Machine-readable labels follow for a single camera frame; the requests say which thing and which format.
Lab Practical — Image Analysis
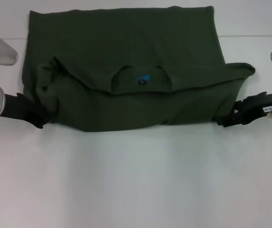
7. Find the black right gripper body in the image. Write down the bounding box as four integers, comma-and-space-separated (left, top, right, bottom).
232, 91, 272, 125

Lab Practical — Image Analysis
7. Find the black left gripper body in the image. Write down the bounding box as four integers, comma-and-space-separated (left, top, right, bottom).
0, 93, 47, 126

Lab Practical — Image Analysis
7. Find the dark green t-shirt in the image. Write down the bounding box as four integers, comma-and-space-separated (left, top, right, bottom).
21, 6, 256, 133

